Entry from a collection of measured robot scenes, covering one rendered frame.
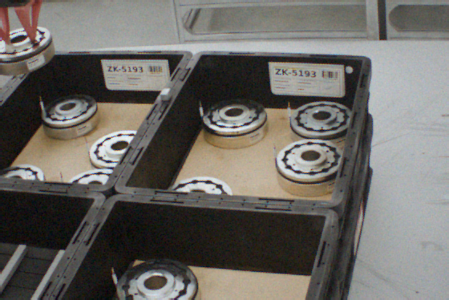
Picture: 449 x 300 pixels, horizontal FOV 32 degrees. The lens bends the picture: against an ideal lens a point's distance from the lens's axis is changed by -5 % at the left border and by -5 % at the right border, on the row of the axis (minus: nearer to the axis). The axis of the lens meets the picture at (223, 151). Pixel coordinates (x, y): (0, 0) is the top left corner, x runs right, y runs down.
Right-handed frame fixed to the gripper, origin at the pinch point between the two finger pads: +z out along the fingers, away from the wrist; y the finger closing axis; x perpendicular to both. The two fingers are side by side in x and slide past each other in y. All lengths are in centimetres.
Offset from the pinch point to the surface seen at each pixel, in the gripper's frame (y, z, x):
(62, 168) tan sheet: 3.9, 22.7, -3.6
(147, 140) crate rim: 22.8, 12.8, -8.4
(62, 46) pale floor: -115, 108, 197
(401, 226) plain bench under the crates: 57, 37, 5
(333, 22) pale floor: 6, 111, 226
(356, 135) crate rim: 52, 13, -4
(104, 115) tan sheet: 4.6, 23.0, 13.0
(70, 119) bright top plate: 1.5, 19.8, 6.6
